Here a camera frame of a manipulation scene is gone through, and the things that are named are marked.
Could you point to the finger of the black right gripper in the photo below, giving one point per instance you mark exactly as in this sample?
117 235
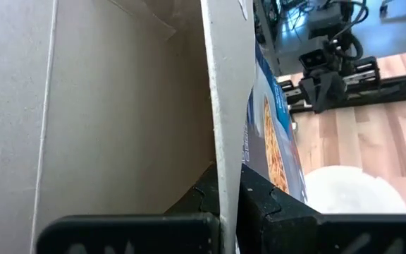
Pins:
314 93
335 88

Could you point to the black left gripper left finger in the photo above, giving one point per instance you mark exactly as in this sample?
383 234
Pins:
136 236

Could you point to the pale ceramic bowl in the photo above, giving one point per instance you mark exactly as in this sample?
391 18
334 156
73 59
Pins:
351 192

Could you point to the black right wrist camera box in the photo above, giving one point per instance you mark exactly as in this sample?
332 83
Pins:
313 59

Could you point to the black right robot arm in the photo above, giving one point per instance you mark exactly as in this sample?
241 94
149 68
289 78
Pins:
324 21

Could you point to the cardboard cereal box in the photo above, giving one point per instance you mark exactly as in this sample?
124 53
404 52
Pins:
118 106

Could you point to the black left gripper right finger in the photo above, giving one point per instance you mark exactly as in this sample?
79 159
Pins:
277 229

